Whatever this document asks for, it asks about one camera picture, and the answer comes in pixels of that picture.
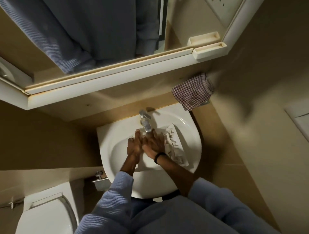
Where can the person's right fingers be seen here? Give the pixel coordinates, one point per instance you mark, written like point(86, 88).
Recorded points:
point(151, 138)

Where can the chrome faucet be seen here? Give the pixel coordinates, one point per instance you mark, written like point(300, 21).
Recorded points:
point(145, 121)

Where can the crumpled white cloth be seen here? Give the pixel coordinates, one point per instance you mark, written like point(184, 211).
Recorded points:
point(175, 149)

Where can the white mirror cabinet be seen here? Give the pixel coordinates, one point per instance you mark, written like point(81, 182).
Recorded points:
point(96, 82)

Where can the person's left fingers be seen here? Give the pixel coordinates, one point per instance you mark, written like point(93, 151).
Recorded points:
point(138, 135)

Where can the red checkered cloth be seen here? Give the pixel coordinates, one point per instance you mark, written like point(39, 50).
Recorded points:
point(193, 92)

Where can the blue sweater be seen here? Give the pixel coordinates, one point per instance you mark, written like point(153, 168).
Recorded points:
point(173, 217)

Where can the white ceramic sink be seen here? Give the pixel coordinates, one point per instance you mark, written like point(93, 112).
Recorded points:
point(113, 154)

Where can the white toilet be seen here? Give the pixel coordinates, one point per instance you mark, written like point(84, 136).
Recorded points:
point(48, 212)

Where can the person's left forearm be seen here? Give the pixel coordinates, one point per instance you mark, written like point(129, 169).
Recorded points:
point(129, 165)

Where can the person's right hand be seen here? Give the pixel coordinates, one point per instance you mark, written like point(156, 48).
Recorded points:
point(152, 147)

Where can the person's right forearm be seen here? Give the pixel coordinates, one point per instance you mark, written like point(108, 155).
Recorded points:
point(177, 173)

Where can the chrome wall valve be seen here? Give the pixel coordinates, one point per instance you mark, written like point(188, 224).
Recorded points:
point(99, 177)

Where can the person's left hand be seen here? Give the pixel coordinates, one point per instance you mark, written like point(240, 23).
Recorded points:
point(133, 147)

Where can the black wristband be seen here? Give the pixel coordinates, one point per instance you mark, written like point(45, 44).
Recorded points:
point(159, 157)

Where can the small white shelf tray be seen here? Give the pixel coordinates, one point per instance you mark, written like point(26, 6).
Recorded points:
point(209, 51)

